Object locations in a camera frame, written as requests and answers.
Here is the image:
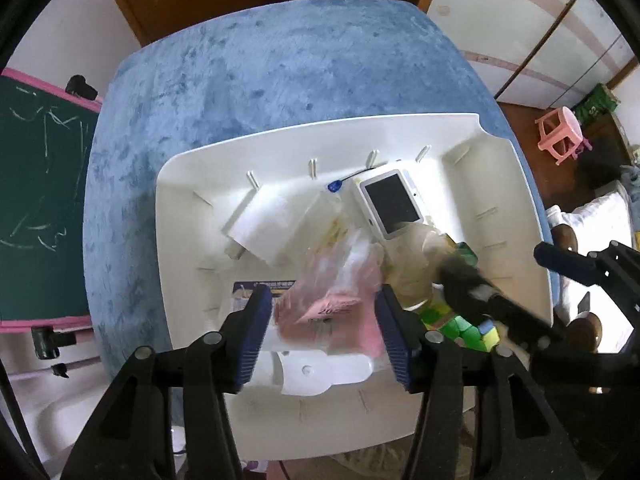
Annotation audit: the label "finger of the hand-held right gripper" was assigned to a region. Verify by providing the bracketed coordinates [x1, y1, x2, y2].
[534, 241, 640, 311]
[437, 259, 568, 358]

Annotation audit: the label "colourful puzzle cube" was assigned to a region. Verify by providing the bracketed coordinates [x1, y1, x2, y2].
[420, 305, 501, 353]

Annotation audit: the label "clear box blue label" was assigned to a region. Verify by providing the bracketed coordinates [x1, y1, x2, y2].
[230, 280, 301, 321]

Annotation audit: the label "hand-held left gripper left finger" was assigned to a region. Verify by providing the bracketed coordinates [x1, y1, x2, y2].
[60, 284, 275, 480]

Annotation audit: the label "white wardrobe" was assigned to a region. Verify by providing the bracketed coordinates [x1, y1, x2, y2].
[427, 0, 640, 111]

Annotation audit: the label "white folded paper box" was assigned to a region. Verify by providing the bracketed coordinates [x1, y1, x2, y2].
[222, 192, 291, 266]

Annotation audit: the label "black clamp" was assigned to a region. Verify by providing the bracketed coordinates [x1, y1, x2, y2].
[65, 75, 99, 101]

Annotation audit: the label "clear plastic bag pink packets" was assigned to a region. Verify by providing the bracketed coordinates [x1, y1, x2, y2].
[272, 227, 388, 356]

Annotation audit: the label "white plastic holder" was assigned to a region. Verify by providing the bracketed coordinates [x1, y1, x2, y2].
[272, 350, 376, 397]

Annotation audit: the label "blue tipped pick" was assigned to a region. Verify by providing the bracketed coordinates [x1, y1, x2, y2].
[327, 167, 373, 193]

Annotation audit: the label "pink plastic stool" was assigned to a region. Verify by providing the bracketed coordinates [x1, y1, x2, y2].
[535, 106, 593, 166]

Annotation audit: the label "green chalkboard pink frame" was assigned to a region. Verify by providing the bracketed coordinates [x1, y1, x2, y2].
[0, 67, 103, 336]

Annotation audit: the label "blue fluffy blanket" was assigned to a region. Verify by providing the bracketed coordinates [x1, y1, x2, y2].
[82, 0, 553, 411]

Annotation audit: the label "white bedding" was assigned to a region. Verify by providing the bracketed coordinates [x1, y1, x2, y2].
[545, 180, 640, 351]

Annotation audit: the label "black stand pole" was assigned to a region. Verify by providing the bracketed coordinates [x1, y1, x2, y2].
[0, 360, 46, 480]

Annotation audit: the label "white handheld screen device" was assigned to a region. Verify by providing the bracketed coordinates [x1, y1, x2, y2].
[350, 162, 431, 241]

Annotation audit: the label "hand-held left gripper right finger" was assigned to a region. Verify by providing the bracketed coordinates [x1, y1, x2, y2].
[374, 284, 586, 480]

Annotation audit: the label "white plastic tray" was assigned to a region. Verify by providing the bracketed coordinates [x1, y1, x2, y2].
[155, 112, 556, 461]

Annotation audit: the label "green patterned package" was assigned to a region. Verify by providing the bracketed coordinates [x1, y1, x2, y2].
[572, 84, 621, 121]

